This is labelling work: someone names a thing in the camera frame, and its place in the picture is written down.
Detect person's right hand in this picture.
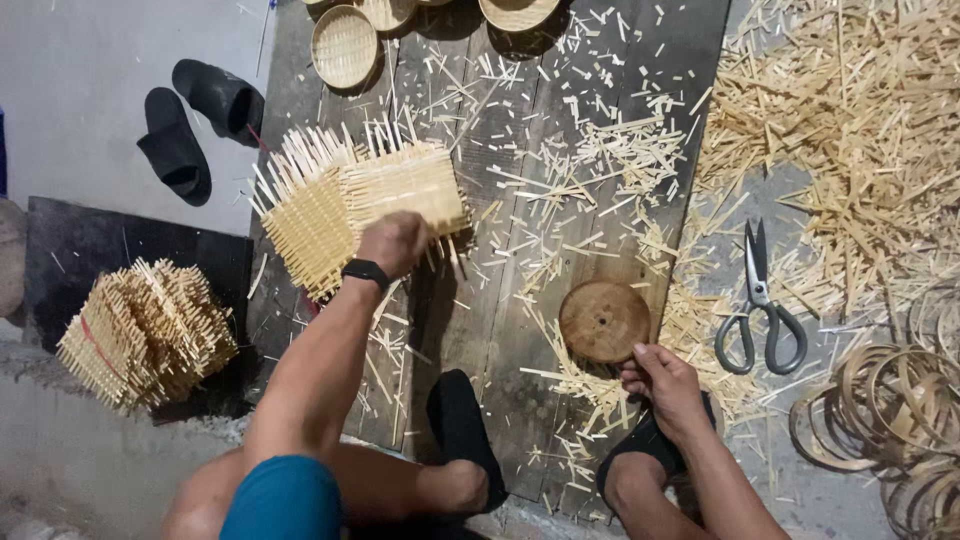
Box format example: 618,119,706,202
620,342,715,446

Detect person's left hand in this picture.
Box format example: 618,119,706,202
356,211,436,282

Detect woven bamboo mat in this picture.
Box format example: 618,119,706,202
249,123,363,303
339,112,474,260

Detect black wristwatch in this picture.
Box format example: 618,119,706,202
341,258,392,294

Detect grey wooden plank board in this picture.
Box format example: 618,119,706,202
246,0,733,526

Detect scattered bamboo bits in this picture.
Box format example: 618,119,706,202
352,0,725,522

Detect worn black slipper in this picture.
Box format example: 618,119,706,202
425,368,510,516
595,390,718,498

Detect round woven bamboo basket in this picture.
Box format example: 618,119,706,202
477,0,562,34
310,4,380,92
355,0,420,33

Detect round wooden disc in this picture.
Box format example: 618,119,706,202
558,279,652,366

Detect loose black slipper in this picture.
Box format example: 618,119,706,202
135,87,213,208
171,58,266,148

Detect person's left leg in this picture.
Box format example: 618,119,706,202
160,441,493,540

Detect person's leg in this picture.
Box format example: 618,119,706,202
160,441,493,540
603,450,717,540

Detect bundle of woven bamboo mats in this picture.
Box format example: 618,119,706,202
56,257,240,415

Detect blue shorts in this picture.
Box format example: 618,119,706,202
218,454,343,540

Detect black board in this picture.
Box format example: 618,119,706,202
25,195,255,423

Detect person's right leg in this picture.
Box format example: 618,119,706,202
603,450,717,540

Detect brown round object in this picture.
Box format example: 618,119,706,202
0,198,28,319

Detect heap of bamboo strip offcuts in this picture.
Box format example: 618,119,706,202
660,0,960,425

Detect heap of bamboo rings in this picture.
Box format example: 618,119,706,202
787,285,960,540

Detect grey-handled scissors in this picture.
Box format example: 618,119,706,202
713,218,810,377

